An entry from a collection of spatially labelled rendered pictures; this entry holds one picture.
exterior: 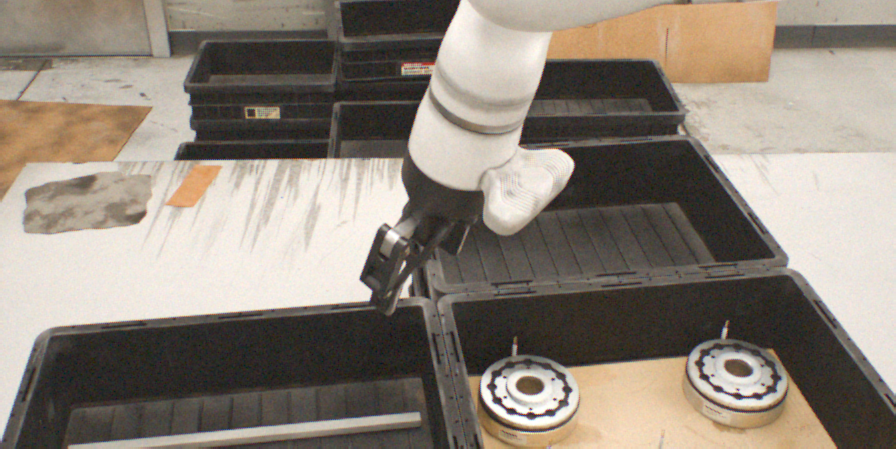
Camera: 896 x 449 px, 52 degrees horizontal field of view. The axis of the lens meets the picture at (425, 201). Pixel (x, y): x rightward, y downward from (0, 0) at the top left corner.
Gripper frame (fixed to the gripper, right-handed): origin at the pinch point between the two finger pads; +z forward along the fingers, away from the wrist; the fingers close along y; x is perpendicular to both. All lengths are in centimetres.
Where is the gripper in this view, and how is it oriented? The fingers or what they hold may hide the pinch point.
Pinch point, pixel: (416, 272)
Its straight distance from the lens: 77.2
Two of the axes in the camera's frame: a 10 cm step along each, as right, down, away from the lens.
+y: -5.9, 4.8, -6.5
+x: 7.7, 5.6, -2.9
